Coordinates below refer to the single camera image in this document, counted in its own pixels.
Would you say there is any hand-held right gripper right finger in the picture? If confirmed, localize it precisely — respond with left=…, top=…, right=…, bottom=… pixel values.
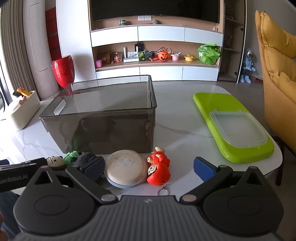
left=180, top=156, right=265, bottom=205

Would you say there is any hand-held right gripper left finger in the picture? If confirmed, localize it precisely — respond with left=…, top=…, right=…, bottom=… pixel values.
left=34, top=156, right=118, bottom=205

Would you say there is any dark grey plush toy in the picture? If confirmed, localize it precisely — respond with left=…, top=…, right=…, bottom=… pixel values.
left=74, top=152, right=97, bottom=167

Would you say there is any grey transparent storage bin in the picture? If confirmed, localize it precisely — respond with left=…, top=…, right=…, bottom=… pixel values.
left=39, top=75, right=158, bottom=154

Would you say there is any green lid with clear window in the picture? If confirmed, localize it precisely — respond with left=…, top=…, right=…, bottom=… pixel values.
left=193, top=92, right=275, bottom=163

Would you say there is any green crochet toy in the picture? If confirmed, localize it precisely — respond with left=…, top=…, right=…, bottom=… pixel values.
left=63, top=151, right=81, bottom=166

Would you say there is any round beige blue-rimmed dish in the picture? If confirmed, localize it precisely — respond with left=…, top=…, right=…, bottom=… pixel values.
left=103, top=149, right=148, bottom=189

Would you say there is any beige crochet bear toy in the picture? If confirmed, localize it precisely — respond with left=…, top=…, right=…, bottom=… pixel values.
left=46, top=156, right=66, bottom=171

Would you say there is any cream storage box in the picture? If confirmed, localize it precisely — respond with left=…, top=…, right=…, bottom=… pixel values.
left=6, top=90, right=41, bottom=130

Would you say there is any yellow toy car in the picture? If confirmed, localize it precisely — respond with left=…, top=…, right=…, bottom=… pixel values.
left=13, top=88, right=31, bottom=97

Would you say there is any red vase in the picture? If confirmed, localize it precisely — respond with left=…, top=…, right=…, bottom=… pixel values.
left=52, top=55, right=75, bottom=88

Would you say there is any blue astronaut figure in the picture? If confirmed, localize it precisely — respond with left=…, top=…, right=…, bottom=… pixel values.
left=240, top=49, right=257, bottom=84

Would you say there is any green plastic bag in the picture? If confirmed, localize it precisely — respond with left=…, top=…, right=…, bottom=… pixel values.
left=197, top=44, right=221, bottom=66

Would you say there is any white router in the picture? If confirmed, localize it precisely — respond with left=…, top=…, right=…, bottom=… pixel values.
left=123, top=47, right=140, bottom=63

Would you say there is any orange pumpkin bucket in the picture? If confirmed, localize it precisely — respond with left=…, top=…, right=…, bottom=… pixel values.
left=157, top=47, right=170, bottom=62

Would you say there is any green toy truck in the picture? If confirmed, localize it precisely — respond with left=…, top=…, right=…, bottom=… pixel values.
left=137, top=50, right=154, bottom=62

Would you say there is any yellow armchair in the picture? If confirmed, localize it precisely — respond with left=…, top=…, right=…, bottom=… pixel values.
left=255, top=10, right=296, bottom=186

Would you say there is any dark glass display cabinet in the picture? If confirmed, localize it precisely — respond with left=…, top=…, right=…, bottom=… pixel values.
left=217, top=0, right=247, bottom=83

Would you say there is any beige curtain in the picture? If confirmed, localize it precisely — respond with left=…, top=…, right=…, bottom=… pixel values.
left=0, top=0, right=26, bottom=105

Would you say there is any white standing air conditioner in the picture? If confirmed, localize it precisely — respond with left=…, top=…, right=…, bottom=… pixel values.
left=22, top=0, right=62, bottom=101

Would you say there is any white and wood television cabinet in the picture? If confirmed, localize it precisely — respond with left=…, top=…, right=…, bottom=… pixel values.
left=55, top=0, right=225, bottom=82

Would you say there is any black television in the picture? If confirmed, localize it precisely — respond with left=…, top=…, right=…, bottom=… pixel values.
left=89, top=0, right=220, bottom=25

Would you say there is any red doll keychain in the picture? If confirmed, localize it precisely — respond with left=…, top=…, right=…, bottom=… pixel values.
left=147, top=146, right=172, bottom=196

